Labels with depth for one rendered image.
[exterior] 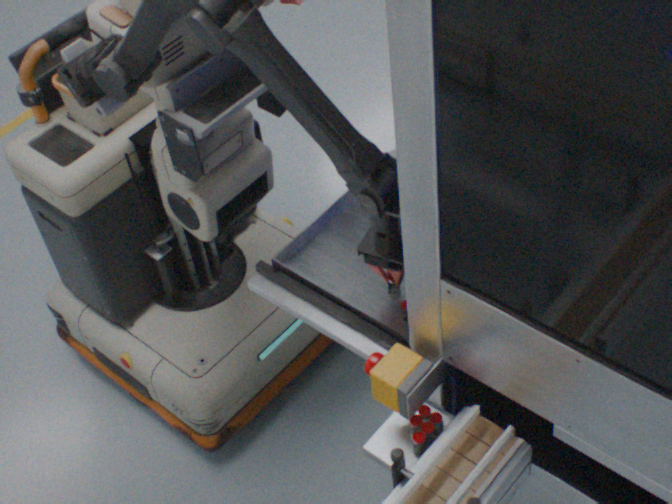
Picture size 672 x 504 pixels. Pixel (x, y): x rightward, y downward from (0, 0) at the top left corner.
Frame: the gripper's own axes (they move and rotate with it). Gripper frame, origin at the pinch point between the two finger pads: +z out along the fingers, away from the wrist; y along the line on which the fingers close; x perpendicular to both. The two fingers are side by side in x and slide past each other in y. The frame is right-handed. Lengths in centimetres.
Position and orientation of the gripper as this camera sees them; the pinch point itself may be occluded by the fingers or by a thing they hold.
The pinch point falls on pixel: (394, 279)
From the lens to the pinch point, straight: 177.9
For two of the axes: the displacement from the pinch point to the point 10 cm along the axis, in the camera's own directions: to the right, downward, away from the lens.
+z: 1.1, 6.8, 7.3
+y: 9.0, 2.4, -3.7
